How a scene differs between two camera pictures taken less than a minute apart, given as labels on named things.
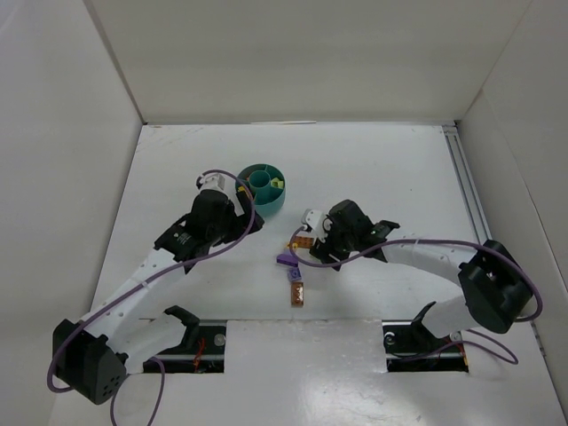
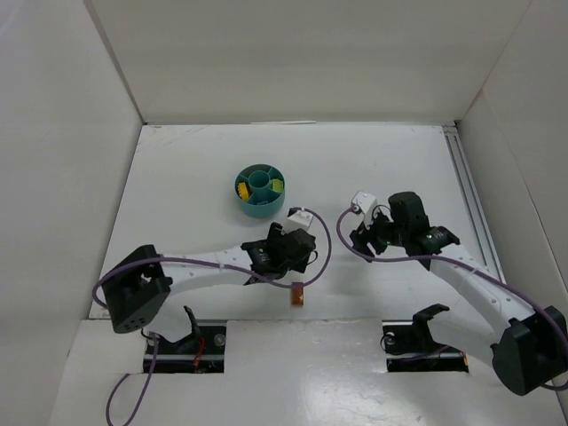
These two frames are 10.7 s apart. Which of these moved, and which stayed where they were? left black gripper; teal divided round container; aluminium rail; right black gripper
Moved: right black gripper; left black gripper
Stayed: aluminium rail; teal divided round container
